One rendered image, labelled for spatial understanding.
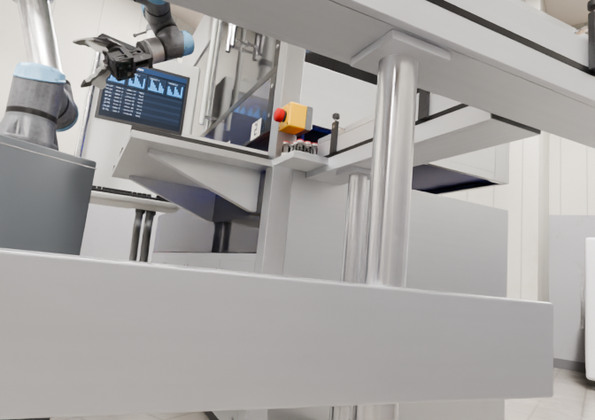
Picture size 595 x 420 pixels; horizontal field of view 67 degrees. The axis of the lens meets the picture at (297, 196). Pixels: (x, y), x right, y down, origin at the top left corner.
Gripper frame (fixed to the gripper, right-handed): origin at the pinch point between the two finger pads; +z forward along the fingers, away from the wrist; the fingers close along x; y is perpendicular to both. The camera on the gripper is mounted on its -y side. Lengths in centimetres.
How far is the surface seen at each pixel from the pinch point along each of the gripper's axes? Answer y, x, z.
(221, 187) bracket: 44, 19, -21
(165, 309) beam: 96, -49, 28
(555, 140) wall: 73, 139, -383
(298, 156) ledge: 59, -1, -34
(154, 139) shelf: 32.1, 3.5, -6.2
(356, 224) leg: 82, 3, -36
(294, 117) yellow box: 48, -4, -41
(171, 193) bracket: 13, 59, -23
